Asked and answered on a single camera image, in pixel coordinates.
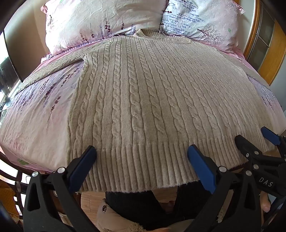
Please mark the person's right hand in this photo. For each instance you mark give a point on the person's right hand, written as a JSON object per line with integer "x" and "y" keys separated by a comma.
{"x": 265, "y": 203}

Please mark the dark wooden chair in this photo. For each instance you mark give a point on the dark wooden chair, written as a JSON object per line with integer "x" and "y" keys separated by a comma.
{"x": 9, "y": 178}

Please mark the white tree-print pillow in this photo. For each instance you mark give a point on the white tree-print pillow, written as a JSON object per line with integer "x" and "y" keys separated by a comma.
{"x": 201, "y": 20}

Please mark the person's black pants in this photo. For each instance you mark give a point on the person's black pants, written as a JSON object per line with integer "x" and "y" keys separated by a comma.
{"x": 138, "y": 203}

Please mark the pink floral bed sheet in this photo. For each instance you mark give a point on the pink floral bed sheet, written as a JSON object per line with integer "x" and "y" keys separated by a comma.
{"x": 40, "y": 125}

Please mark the person's beige jacket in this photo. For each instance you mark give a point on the person's beige jacket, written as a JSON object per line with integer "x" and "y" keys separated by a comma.
{"x": 111, "y": 218}

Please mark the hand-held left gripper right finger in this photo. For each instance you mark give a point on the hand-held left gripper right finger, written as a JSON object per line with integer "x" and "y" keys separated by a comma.
{"x": 201, "y": 167}

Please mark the pink floral pillow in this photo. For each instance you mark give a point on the pink floral pillow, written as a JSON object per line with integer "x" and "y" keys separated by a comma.
{"x": 93, "y": 22}

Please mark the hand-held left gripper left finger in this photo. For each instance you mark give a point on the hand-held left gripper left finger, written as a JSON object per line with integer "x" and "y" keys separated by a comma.
{"x": 83, "y": 164}

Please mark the black television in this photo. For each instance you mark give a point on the black television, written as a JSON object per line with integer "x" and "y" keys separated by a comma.
{"x": 10, "y": 64}

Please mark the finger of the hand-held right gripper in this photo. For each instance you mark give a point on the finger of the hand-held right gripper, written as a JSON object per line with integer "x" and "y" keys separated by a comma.
{"x": 271, "y": 134}
{"x": 244, "y": 143}

